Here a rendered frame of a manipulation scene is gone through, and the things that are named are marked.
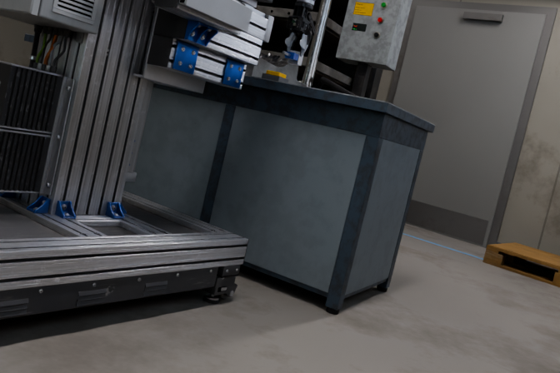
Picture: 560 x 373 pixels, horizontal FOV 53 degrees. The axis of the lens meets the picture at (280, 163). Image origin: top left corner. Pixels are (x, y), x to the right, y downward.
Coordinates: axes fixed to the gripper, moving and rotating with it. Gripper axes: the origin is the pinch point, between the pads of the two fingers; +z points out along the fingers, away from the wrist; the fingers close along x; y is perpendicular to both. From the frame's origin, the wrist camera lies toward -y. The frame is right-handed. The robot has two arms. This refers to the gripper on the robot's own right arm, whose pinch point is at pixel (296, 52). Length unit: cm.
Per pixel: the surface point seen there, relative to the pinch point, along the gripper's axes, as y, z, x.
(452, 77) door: -327, -52, -14
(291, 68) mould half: -16.6, 4.7, -10.0
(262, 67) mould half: 7.4, 9.1, -10.0
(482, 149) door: -322, 8, 30
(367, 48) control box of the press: -73, -20, 1
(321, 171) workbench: 16, 45, 31
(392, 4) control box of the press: -72, -44, 9
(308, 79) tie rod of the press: -60, 3, -23
